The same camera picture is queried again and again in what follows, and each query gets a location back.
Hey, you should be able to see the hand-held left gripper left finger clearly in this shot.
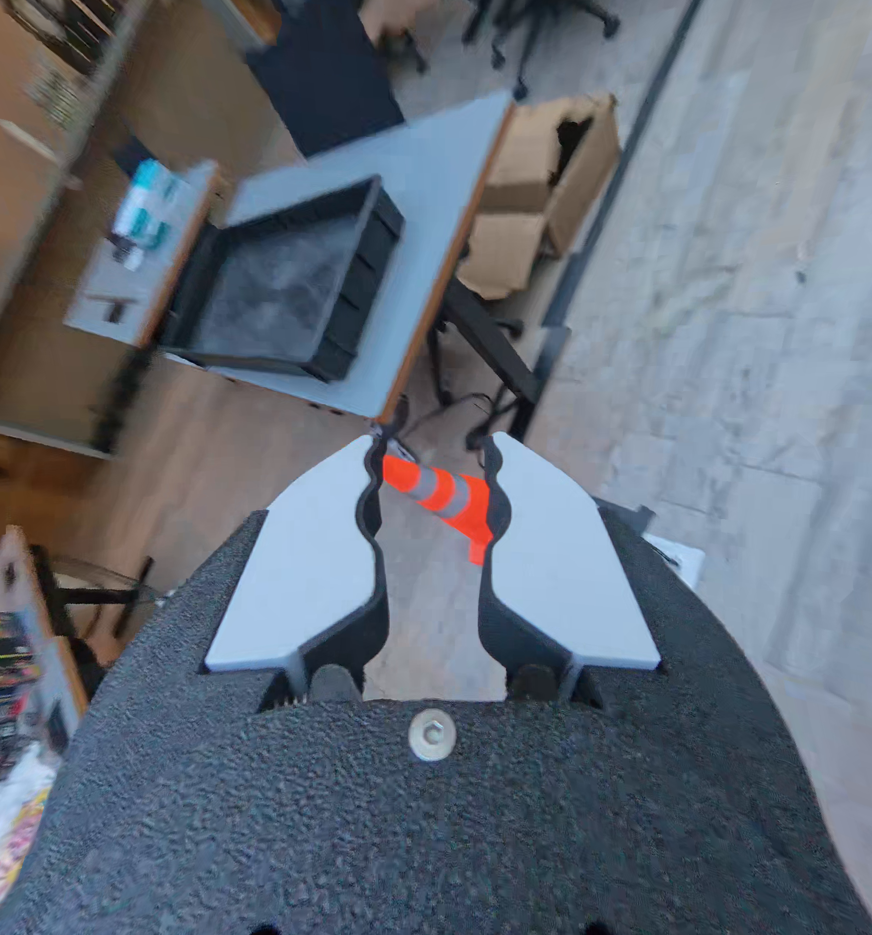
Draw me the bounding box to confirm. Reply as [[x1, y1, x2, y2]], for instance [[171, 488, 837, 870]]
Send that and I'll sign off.
[[204, 436, 390, 700]]

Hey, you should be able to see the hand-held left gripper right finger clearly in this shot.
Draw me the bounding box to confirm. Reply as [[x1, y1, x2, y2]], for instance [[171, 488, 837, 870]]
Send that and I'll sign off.
[[477, 432, 662, 700]]

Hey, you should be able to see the grey desk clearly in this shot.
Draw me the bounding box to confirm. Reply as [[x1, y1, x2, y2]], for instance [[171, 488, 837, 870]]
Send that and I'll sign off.
[[162, 91, 517, 423]]

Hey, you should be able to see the orange traffic cone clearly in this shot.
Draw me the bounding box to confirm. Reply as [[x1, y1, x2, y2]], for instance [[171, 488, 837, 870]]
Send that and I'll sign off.
[[382, 453, 495, 567]]

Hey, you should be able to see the black plastic tray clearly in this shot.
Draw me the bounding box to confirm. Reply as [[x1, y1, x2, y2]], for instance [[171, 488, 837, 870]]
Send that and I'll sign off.
[[160, 175, 406, 382]]

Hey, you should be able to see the small black tool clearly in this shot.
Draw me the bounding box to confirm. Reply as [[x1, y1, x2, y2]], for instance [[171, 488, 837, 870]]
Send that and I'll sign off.
[[85, 292, 141, 326]]

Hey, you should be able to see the small grey side table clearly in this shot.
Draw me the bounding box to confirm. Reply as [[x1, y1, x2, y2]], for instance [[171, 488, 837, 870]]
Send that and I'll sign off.
[[63, 161, 221, 348]]

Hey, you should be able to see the cardboard box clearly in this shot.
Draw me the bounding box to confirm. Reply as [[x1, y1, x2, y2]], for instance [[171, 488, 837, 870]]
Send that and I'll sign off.
[[456, 91, 621, 300]]

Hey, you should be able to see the teal white bottle pack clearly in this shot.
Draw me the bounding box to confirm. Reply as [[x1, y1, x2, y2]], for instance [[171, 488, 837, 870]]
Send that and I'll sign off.
[[111, 159, 183, 253]]

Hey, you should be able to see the dark navy panel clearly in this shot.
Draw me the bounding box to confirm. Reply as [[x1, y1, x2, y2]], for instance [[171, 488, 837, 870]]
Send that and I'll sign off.
[[246, 0, 408, 158]]

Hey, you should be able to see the black office chair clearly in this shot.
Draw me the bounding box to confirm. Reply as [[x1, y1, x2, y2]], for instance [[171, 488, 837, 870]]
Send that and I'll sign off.
[[464, 0, 623, 99]]

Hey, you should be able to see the black desk leg frame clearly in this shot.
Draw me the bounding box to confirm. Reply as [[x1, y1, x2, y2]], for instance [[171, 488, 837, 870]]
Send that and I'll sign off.
[[425, 278, 572, 448]]

